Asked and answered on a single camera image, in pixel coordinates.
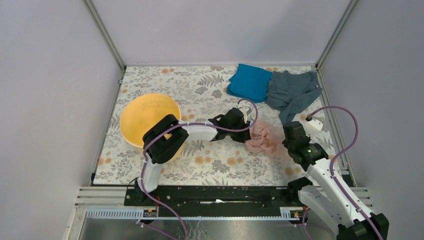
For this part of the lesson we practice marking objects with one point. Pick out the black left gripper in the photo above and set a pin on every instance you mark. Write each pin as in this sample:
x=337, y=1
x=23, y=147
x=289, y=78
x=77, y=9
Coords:
x=244, y=137

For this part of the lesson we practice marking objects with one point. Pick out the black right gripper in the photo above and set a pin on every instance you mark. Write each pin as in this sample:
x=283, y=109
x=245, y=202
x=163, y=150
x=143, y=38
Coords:
x=285, y=143

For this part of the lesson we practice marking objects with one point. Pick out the pink plastic trash bag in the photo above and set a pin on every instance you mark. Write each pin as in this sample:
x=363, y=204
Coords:
x=267, y=139

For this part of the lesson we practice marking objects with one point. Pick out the yellow plastic trash bin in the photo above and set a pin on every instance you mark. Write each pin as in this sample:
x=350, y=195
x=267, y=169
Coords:
x=143, y=113

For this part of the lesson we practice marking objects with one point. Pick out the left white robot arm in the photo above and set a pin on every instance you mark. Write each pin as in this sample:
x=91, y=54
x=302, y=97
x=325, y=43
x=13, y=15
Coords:
x=165, y=139

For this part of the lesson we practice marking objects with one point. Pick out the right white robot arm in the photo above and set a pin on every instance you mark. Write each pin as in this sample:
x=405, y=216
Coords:
x=326, y=193

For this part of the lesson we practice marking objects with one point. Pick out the blue folded cloth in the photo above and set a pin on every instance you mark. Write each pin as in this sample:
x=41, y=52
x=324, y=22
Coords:
x=249, y=82

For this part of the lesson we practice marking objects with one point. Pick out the grey crumpled cloth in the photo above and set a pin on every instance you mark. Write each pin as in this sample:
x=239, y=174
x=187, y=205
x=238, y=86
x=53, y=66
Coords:
x=291, y=94

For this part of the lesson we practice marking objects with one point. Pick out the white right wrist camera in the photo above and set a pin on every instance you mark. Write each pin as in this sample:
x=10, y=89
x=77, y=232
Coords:
x=313, y=126

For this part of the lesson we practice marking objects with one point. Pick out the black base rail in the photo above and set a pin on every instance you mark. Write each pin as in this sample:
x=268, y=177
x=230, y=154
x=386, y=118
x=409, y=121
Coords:
x=215, y=201

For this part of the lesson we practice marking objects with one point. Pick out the aluminium corner frame post right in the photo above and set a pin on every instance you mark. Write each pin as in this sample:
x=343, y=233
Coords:
x=334, y=36

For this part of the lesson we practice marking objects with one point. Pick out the aluminium corner frame post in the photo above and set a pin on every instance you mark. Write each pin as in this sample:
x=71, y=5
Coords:
x=334, y=36
x=94, y=14

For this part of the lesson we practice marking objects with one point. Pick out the aluminium corner frame post left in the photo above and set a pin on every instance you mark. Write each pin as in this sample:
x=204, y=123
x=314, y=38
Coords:
x=94, y=14

